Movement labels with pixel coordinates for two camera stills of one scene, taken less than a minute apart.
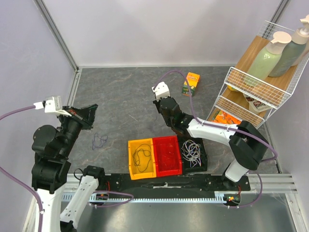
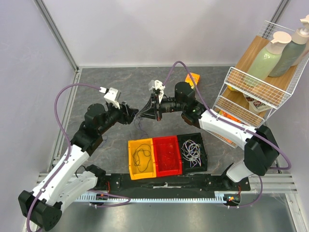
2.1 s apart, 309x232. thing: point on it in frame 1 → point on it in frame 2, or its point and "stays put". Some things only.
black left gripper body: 71,125 → 114,114
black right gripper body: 157,103 → 157,107
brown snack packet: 256,106 stays put
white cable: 191,151 stays put
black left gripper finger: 86,114 → 131,112
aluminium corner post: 51,24 stays put
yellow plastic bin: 142,162 stays put
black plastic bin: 193,155 stays put
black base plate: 212,182 stays put
